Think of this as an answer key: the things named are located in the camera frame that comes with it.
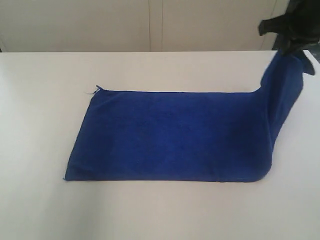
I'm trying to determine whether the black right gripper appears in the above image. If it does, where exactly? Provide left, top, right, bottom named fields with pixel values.
left=258, top=0, right=320, bottom=75

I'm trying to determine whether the blue towel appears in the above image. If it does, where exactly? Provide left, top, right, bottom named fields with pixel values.
left=64, top=52, right=304, bottom=182

